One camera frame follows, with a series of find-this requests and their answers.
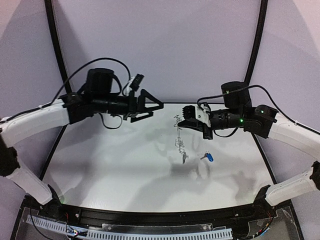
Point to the black frame post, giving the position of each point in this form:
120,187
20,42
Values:
257,41
51,21

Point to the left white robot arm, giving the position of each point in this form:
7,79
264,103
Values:
94,97

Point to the white slotted cable duct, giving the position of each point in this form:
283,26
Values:
125,232

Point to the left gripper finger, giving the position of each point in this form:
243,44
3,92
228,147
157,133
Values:
141,117
145,95

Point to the left black frame post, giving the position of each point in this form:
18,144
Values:
51,21

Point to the right black frame post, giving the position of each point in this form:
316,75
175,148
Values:
257,41

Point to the key with blue tag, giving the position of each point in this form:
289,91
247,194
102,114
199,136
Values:
207,155

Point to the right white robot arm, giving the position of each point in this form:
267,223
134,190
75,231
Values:
266,122

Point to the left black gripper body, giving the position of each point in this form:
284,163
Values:
134,105

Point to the black front aluminium rail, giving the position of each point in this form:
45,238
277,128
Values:
97,217

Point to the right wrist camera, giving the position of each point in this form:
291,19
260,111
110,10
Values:
192,111

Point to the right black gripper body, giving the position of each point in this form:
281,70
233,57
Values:
206,128

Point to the key with black tag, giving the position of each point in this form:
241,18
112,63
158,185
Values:
185,156

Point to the metal keyring disc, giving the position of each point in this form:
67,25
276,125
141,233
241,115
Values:
179,144

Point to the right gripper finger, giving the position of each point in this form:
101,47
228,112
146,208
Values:
198,127
189,122

